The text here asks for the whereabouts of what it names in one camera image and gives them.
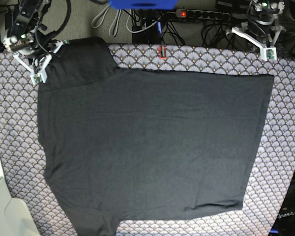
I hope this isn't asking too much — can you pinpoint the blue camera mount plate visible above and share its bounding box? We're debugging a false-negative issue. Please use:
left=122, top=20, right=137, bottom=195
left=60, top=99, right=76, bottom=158
left=109, top=0, right=178, bottom=10

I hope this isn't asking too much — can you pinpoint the red table clamp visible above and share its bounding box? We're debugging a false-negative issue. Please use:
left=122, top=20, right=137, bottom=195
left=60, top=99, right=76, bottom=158
left=158, top=45, right=167, bottom=59

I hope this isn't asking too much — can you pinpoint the dark grey T-shirt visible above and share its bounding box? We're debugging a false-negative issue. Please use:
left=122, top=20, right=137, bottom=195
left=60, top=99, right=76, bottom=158
left=37, top=38, right=274, bottom=236

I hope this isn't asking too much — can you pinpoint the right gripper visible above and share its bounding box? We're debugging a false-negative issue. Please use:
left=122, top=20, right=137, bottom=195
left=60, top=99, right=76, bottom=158
left=3, top=23, right=69, bottom=86

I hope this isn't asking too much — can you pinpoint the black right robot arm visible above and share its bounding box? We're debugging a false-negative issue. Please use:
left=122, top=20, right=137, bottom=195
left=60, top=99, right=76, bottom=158
left=3, top=0, right=72, bottom=85

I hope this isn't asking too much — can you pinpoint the black power strip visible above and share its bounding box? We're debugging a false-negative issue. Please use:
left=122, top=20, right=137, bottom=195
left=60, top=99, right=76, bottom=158
left=174, top=9, right=231, bottom=21

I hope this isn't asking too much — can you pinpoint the fan-patterned table cloth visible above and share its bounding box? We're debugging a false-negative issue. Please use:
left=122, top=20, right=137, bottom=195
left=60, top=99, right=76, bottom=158
left=0, top=44, right=295, bottom=236

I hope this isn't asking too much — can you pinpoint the white plastic bin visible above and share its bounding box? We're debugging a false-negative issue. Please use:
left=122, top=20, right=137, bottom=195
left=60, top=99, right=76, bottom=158
left=0, top=160, right=40, bottom=236

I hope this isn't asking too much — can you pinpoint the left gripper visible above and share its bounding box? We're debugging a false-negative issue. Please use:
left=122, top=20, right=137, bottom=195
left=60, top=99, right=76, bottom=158
left=226, top=0, right=285, bottom=60

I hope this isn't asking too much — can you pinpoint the grey looped cable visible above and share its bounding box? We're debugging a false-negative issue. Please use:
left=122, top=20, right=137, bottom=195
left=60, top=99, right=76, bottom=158
left=90, top=7, right=123, bottom=38

